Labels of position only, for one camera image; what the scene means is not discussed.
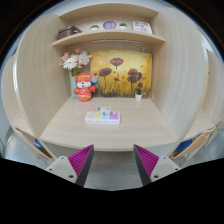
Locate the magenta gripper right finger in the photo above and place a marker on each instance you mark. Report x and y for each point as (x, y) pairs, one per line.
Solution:
(152, 167)

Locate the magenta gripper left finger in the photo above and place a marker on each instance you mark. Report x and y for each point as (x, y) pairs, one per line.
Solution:
(74, 168)

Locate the blue object lower right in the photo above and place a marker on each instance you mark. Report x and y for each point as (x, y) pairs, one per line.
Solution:
(182, 146)

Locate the blue object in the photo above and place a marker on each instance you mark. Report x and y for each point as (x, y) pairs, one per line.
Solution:
(182, 146)
(38, 145)

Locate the blue object lower left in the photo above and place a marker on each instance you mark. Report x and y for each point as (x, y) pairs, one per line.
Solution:
(38, 145)

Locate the small potted plant white pot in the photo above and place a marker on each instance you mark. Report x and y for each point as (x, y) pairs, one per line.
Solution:
(138, 94)

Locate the red plush toy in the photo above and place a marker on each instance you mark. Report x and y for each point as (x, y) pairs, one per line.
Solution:
(85, 86)

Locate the wooden desk shelf unit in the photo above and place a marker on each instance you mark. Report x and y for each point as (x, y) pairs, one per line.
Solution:
(158, 84)

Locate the poppy flower painting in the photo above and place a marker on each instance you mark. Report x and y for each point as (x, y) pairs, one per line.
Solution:
(119, 72)

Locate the flower bouquet in vase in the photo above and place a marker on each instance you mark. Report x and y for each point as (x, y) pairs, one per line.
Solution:
(74, 63)

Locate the brown box on shelf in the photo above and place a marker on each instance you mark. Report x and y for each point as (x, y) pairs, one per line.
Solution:
(68, 31)

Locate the white card sign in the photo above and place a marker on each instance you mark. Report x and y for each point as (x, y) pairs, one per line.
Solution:
(142, 26)

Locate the small green plant left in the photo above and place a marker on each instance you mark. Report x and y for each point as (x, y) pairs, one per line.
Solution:
(94, 27)

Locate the small green plant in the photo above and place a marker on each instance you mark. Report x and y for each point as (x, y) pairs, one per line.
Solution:
(122, 25)
(94, 27)

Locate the small green plant right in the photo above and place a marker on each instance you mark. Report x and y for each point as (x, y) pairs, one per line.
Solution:
(122, 25)

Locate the round purple calendar clock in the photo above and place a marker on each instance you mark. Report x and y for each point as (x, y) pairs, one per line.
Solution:
(109, 24)

